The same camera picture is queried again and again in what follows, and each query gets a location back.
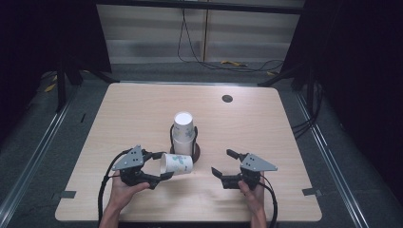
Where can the dark round table grommet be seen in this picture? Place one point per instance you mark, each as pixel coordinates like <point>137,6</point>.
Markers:
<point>227,98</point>

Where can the floral single paper cup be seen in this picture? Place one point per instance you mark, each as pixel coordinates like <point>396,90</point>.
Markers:
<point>177,164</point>

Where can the yellow floor scrap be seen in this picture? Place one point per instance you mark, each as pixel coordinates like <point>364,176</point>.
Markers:
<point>234,63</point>
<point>50,87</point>

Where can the person's left hand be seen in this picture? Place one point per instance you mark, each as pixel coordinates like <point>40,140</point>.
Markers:
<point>122,194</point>

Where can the white paper cup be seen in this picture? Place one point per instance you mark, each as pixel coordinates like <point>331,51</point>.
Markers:
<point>183,129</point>

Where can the person's right hand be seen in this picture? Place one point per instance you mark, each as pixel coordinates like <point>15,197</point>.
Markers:
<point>256,199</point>

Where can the metal floor rail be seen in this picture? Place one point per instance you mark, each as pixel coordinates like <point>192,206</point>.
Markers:
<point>34,152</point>
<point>332,158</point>

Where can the grey tape strip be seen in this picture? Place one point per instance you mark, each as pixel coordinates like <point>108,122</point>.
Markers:
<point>312,192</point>
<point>65,194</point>

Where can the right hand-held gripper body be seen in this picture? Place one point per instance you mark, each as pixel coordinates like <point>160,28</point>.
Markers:
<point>255,164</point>

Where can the black-edged desk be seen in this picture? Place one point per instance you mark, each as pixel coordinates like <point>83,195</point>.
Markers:
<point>196,5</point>

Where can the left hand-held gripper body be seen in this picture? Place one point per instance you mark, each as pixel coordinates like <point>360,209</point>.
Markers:
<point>130,161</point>

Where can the black metal stand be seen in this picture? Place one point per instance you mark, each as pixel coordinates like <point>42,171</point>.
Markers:
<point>61,91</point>
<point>309,85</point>

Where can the dark curtain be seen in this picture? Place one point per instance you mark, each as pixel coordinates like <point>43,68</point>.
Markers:
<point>31,38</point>
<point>361,63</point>

